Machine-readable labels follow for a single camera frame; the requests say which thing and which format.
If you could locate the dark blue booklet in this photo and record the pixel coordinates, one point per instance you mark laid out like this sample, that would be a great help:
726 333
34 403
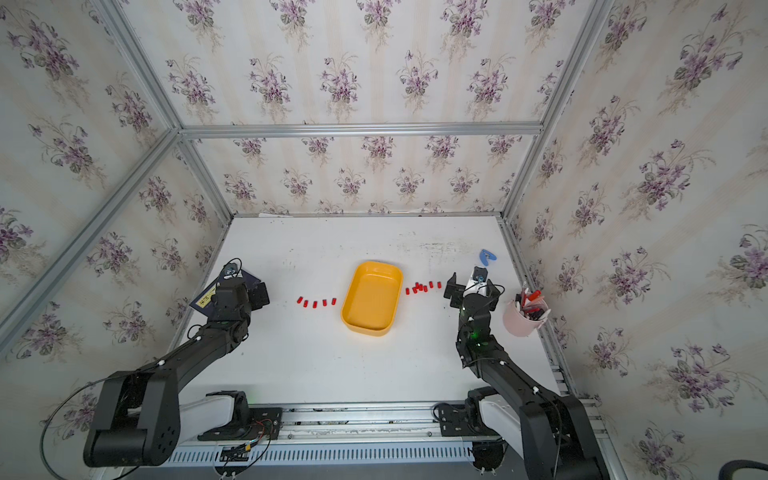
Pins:
202 303

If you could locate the aluminium rail frame front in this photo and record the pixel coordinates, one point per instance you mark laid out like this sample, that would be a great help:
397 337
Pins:
348 434

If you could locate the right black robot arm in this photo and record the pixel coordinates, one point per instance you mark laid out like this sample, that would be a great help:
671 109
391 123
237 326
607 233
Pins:
552 433

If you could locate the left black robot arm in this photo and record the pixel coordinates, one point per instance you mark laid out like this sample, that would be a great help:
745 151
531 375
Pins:
139 420

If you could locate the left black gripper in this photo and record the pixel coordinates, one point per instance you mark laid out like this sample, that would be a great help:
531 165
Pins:
255 301

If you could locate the pink pen holder cup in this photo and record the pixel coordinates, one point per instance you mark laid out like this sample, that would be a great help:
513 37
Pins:
527 313

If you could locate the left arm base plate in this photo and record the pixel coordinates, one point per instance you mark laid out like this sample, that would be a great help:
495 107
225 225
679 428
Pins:
258 422

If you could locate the blue plastic clip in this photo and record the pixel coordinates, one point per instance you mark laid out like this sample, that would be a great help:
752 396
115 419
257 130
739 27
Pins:
486 257

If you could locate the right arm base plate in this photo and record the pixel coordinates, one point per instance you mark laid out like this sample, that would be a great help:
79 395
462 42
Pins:
453 420

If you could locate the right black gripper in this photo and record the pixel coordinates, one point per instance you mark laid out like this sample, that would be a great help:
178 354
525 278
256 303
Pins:
456 289

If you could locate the yellow plastic storage box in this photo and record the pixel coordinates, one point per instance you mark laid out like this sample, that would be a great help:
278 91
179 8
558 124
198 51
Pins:
372 299

